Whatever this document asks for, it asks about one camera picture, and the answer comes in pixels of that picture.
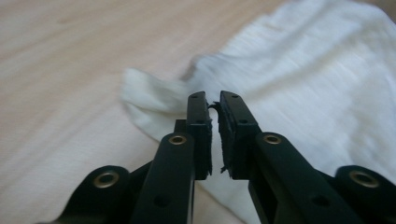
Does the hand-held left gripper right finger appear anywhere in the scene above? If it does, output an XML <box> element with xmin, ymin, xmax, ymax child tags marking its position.
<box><xmin>217</xmin><ymin>90</ymin><xmax>262</xmax><ymax>181</ymax></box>

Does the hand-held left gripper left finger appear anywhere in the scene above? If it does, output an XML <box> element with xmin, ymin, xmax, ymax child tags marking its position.
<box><xmin>174</xmin><ymin>91</ymin><xmax>214</xmax><ymax>182</ymax></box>

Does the white cloth with brown patches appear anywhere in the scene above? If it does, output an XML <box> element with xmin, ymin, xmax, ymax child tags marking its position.
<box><xmin>120</xmin><ymin>0</ymin><xmax>396</xmax><ymax>224</ymax></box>

